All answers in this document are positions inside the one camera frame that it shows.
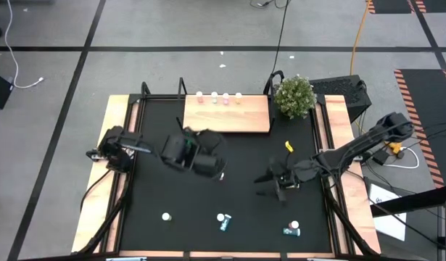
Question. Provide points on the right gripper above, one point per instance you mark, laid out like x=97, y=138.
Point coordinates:
x=288, y=179

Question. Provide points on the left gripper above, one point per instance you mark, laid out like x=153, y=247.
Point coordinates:
x=208, y=152

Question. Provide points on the orange medicine bottle white cap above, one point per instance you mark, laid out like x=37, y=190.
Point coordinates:
x=294, y=224
x=199, y=96

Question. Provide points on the teal medicine bottle white cap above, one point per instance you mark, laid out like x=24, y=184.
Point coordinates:
x=289, y=232
x=225, y=224

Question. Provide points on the clear bottle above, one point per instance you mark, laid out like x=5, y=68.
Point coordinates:
x=214, y=97

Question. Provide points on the yellow medicine bottle white cap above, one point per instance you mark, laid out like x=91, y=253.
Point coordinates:
x=238, y=98
x=166, y=216

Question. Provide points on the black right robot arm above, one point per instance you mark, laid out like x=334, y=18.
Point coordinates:
x=353, y=146

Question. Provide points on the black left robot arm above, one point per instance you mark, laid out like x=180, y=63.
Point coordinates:
x=115, y=148

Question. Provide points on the green potted plant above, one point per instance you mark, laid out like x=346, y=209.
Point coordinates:
x=295, y=96

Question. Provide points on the wooden table side board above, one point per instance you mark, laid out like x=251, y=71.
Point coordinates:
x=338, y=108
x=117, y=108

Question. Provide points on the black power adapter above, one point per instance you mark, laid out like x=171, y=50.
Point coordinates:
x=381, y=156

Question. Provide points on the black computer case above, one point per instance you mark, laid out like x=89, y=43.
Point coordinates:
x=342, y=90

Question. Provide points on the white paper sheet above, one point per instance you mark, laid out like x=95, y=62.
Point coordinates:
x=393, y=226

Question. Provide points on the orange power plug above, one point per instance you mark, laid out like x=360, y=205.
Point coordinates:
x=395, y=146

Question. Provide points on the black beam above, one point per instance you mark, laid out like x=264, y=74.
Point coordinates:
x=418, y=199

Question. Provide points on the black mat orange striped edge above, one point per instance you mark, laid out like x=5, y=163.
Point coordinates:
x=433, y=108
x=389, y=5
x=440, y=4

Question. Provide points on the wooden shelf black metal frame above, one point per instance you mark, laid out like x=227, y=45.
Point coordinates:
x=226, y=117

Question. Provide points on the black metal table frame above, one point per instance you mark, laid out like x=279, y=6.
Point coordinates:
x=161, y=96

